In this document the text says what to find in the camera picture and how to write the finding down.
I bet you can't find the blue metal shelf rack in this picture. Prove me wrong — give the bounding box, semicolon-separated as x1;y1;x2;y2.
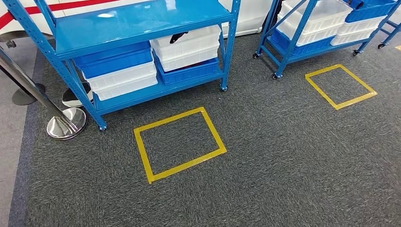
377;18;401;50
0;0;242;131
253;0;401;80

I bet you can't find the white car with red stripe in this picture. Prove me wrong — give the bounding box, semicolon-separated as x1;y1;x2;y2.
0;0;283;49

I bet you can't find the chrome stanchion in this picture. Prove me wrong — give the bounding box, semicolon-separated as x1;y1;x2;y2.
0;47;87;140

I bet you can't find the large white plastic crate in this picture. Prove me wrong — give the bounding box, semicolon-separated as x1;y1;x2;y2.
277;0;353;47

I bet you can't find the dark stanchion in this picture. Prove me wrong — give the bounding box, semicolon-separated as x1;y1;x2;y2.
0;64;46;106

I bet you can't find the black strap item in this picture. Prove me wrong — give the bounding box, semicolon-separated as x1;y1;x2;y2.
169;31;189;44

